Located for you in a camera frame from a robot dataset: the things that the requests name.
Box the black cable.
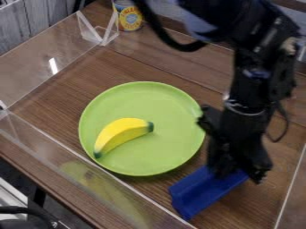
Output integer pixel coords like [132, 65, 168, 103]
[132, 0, 208, 53]

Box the yellow labelled tin can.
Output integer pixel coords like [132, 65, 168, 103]
[110, 0, 142, 32]

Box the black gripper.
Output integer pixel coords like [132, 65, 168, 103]
[197, 106, 272, 184]

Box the green round plate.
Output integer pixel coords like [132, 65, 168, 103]
[77, 81, 205, 177]

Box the yellow toy banana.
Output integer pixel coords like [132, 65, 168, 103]
[93, 118, 153, 158]

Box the blue plastic block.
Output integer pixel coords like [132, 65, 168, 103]
[168, 166, 248, 220]

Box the clear acrylic enclosure wall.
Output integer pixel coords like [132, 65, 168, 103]
[0, 10, 306, 229]

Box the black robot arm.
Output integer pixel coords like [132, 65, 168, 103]
[176, 0, 300, 182]

